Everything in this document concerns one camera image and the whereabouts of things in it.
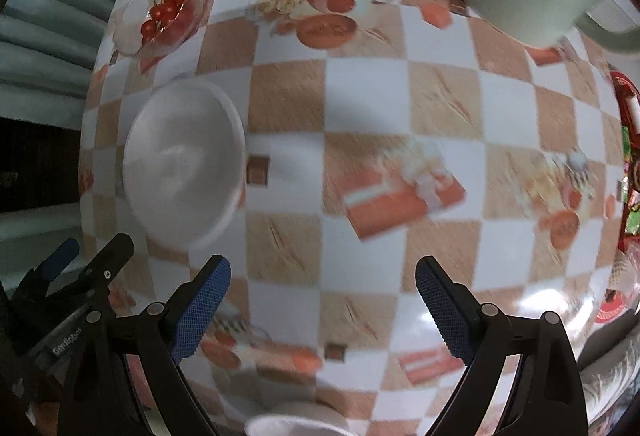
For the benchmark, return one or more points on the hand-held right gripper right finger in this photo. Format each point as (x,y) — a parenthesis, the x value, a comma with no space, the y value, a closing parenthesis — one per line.
(447,311)

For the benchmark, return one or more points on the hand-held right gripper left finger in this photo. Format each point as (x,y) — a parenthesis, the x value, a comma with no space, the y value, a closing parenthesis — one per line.
(200,311)

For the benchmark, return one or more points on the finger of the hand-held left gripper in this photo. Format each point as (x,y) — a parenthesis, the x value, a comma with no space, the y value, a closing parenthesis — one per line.
(112,256)
(60,256)

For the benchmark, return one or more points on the small white bowl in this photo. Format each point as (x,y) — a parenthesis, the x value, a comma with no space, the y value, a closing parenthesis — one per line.
(185,165)

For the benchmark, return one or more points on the large white deep plate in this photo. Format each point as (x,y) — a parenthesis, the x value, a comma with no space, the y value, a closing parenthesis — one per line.
(295,421)

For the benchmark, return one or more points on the red round dish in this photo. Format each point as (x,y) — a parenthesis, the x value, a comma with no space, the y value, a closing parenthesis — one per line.
(617,301)

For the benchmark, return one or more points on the grey ribbed panel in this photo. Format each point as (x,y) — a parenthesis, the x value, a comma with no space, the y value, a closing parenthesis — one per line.
(60,40)

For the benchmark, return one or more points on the checkered printed tablecloth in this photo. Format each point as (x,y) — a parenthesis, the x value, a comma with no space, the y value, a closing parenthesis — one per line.
(370,90)

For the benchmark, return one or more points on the clear glass bowl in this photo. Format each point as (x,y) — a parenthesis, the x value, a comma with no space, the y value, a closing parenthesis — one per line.
(130,20)

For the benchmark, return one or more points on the pile of cherry tomatoes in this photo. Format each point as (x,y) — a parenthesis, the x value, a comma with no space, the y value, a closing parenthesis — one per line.
(165,13)

